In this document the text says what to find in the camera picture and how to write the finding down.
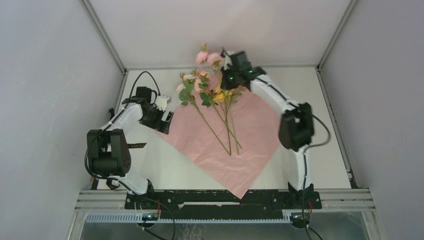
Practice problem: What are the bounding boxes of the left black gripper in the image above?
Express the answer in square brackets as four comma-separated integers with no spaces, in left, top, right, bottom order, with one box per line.
[140,104,174,135]

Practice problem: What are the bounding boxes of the pink rose stem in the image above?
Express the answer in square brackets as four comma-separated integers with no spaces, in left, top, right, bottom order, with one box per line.
[195,43,240,156]

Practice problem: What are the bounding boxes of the pink wrapping paper sheet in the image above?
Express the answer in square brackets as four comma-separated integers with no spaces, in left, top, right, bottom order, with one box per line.
[162,71,280,198]

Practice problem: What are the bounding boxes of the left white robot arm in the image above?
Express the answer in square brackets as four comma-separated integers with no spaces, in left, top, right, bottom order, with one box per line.
[84,84,174,209]

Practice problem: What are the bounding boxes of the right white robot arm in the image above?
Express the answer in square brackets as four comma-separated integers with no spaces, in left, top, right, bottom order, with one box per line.
[220,50,332,208]

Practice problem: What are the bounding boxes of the yellow rose stem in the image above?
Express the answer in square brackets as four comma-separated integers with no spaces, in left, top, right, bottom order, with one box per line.
[212,84,245,155]

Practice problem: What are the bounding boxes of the white rose stem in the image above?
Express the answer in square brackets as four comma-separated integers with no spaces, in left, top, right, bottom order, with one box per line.
[176,71,232,156]

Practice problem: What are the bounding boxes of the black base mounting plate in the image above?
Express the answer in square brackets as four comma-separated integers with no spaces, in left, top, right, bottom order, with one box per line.
[124,189,323,218]

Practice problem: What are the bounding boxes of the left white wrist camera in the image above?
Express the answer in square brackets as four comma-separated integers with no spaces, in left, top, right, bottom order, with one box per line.
[154,95,172,111]

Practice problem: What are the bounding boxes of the black ribbon strap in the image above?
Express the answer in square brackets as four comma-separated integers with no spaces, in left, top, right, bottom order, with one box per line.
[96,142,147,191]

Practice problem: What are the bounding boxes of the white slotted cable duct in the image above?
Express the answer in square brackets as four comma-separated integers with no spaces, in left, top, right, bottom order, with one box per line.
[85,212,292,224]

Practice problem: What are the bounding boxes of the aluminium frame rail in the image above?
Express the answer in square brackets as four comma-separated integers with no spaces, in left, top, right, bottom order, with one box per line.
[75,189,376,212]

